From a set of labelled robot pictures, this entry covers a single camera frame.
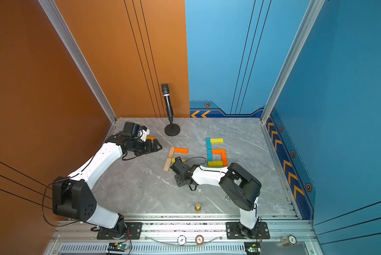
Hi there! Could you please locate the yellow block diagonal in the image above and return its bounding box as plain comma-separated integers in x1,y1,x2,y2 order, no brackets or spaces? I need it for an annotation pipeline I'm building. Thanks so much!
171,158,186,163

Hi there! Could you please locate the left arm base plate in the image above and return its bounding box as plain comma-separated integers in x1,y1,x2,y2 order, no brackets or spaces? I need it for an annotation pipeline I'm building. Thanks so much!
96,222,143,241

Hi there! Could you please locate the aluminium front rail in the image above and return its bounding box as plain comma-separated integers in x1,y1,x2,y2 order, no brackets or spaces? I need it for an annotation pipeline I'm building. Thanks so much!
50,214,317,242

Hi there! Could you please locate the copper round disc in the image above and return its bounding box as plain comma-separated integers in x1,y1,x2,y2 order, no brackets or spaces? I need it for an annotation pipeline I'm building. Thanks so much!
195,235,204,245

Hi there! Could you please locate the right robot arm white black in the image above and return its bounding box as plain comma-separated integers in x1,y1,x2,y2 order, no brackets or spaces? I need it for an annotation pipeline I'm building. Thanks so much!
170,157,262,239

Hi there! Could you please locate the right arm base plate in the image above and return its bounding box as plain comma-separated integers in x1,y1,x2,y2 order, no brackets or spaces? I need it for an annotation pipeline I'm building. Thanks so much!
225,222,270,240

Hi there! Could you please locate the right green circuit board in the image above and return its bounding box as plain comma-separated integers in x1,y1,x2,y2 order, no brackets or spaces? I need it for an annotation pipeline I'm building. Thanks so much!
244,242,261,255

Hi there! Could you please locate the tan block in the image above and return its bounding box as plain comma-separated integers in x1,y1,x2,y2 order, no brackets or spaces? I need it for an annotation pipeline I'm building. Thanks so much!
163,158,172,172
168,147,175,158

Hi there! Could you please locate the teal block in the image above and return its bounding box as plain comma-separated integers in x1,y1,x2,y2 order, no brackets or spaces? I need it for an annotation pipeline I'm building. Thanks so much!
206,138,212,150
207,149,213,162

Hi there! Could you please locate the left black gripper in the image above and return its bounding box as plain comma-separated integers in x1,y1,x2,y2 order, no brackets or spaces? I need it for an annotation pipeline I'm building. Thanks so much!
131,138,163,156

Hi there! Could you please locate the brass cylinder weight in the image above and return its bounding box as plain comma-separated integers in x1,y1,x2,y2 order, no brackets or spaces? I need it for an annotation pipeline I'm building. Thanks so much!
195,203,202,213

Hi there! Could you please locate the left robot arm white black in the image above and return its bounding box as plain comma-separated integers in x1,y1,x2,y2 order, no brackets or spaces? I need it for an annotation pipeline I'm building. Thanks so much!
52,132,163,239

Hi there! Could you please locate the left green circuit board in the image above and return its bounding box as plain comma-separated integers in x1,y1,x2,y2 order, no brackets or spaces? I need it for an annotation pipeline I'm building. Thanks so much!
107,242,131,253

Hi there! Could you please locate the white round disc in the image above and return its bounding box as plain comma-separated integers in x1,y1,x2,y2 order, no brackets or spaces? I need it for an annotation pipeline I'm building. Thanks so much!
177,235,186,245

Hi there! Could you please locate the green circuit board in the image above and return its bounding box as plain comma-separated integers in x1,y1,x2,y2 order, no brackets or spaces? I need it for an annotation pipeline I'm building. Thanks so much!
107,242,131,253
244,242,261,255

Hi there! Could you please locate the black microphone on stand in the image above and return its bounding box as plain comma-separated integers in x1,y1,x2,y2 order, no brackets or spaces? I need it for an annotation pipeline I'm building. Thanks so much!
161,84,180,137

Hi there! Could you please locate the yellow block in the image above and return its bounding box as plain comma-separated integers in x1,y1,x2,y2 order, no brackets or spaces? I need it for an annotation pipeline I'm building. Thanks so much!
210,138,224,143
208,160,223,167

